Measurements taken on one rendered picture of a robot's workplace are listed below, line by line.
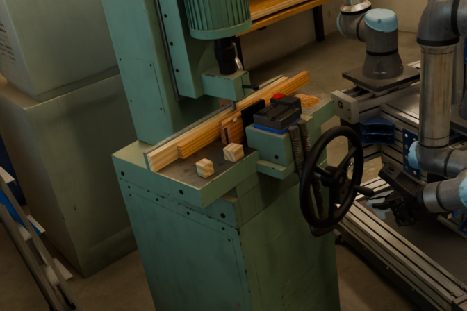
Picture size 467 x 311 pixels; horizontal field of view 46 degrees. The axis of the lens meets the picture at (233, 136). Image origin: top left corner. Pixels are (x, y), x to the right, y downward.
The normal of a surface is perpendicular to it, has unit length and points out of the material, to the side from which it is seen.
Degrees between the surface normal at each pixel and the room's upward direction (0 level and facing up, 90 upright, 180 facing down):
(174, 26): 90
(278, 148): 90
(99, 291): 0
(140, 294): 0
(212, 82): 90
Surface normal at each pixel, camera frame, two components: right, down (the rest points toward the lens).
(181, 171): -0.15, -0.88
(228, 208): -0.67, 0.42
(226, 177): 0.73, 0.20
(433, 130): -0.32, 0.42
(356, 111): 0.40, 0.35
